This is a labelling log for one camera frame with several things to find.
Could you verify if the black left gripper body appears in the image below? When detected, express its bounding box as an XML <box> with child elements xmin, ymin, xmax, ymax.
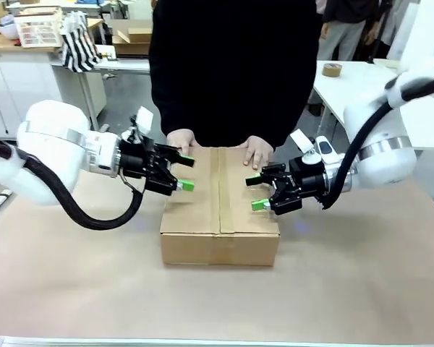
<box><xmin>118</xmin><ymin>138</ymin><xmax>171</xmax><ymax>193</ymax></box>

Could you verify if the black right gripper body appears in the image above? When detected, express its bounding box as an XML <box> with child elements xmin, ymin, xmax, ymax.
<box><xmin>273</xmin><ymin>156</ymin><xmax>330</xmax><ymax>207</ymax></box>

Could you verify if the brown cardboard packing box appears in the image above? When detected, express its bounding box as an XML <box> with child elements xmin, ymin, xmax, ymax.
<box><xmin>159</xmin><ymin>145</ymin><xmax>281</xmax><ymax>268</ymax></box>

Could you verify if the person's left forearm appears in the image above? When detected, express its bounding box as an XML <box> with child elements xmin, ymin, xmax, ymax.
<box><xmin>260</xmin><ymin>64</ymin><xmax>318</xmax><ymax>150</ymax></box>

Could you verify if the person's right forearm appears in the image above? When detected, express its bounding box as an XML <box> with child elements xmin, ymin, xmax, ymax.
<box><xmin>148</xmin><ymin>64</ymin><xmax>191</xmax><ymax>137</ymax></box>

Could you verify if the small open cardboard box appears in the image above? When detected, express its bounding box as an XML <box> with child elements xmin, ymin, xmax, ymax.
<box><xmin>111</xmin><ymin>27</ymin><xmax>153</xmax><ymax>57</ymax></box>

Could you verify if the person's right hand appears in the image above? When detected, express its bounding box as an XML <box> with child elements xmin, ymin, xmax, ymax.
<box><xmin>166</xmin><ymin>129</ymin><xmax>199</xmax><ymax>155</ymax></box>

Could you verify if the person's left hand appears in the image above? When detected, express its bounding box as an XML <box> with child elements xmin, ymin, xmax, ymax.
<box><xmin>239</xmin><ymin>134</ymin><xmax>275</xmax><ymax>171</ymax></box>

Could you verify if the large white side table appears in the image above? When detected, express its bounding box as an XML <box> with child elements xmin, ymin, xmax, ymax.
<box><xmin>312</xmin><ymin>59</ymin><xmax>434</xmax><ymax>152</ymax></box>

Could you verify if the white table with grey legs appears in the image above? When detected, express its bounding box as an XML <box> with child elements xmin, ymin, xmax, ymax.
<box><xmin>51</xmin><ymin>56</ymin><xmax>152</xmax><ymax>132</ymax></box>

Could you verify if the person in black sweater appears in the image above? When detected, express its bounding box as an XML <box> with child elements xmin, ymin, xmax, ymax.
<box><xmin>148</xmin><ymin>0</ymin><xmax>321</xmax><ymax>150</ymax></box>

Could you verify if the brown packing tape roll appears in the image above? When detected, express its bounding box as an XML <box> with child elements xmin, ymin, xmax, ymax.
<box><xmin>321</xmin><ymin>61</ymin><xmax>342</xmax><ymax>78</ymax></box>

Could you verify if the black white striped bag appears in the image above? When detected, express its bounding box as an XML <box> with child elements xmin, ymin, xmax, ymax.
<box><xmin>60</xmin><ymin>10</ymin><xmax>103</xmax><ymax>74</ymax></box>

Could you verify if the white cabinet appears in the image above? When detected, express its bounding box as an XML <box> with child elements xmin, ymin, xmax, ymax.
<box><xmin>0</xmin><ymin>38</ymin><xmax>109</xmax><ymax>140</ymax></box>

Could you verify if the bystander in grey trousers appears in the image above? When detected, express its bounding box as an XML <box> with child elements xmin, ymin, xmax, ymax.
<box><xmin>316</xmin><ymin>0</ymin><xmax>381</xmax><ymax>62</ymax></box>

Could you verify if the black stand pole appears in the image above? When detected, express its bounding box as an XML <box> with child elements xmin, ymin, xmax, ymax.
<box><xmin>372</xmin><ymin>0</ymin><xmax>391</xmax><ymax>62</ymax></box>

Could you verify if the white crate with goods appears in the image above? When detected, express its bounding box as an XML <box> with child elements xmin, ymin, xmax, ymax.
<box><xmin>13</xmin><ymin>6</ymin><xmax>64</xmax><ymax>49</ymax></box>

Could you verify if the white leaning board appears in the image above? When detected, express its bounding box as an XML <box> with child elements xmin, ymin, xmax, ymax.
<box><xmin>386</xmin><ymin>0</ymin><xmax>420</xmax><ymax>62</ymax></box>

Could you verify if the white bowl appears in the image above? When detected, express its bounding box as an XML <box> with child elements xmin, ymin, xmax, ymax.
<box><xmin>0</xmin><ymin>14</ymin><xmax>22</xmax><ymax>40</ymax></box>

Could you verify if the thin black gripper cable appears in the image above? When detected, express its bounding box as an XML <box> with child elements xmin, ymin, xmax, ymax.
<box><xmin>119</xmin><ymin>173</ymin><xmax>146</xmax><ymax>198</ymax></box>

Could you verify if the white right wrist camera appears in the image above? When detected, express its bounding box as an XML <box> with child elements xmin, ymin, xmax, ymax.
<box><xmin>289</xmin><ymin>129</ymin><xmax>315</xmax><ymax>153</ymax></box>

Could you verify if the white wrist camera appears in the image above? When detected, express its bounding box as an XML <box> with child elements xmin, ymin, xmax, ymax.
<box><xmin>135</xmin><ymin>106</ymin><xmax>156</xmax><ymax>134</ymax></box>
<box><xmin>289</xmin><ymin>129</ymin><xmax>315</xmax><ymax>153</ymax></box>

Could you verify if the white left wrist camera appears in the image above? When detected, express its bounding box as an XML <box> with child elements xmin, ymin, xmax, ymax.
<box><xmin>135</xmin><ymin>106</ymin><xmax>156</xmax><ymax>134</ymax></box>

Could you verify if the thick black braided arm cable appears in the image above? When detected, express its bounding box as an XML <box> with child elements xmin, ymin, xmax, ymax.
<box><xmin>320</xmin><ymin>71</ymin><xmax>434</xmax><ymax>212</ymax></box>
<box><xmin>0</xmin><ymin>134</ymin><xmax>146</xmax><ymax>231</ymax></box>

